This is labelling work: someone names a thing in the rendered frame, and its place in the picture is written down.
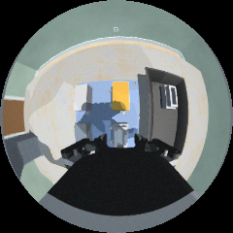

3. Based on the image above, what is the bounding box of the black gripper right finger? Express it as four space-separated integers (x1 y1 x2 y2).
132 133 181 168

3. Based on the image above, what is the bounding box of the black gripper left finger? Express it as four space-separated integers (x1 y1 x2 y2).
60 133 112 169

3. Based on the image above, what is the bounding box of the yellow rectangular block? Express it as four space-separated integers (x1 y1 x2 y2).
113 82 129 111

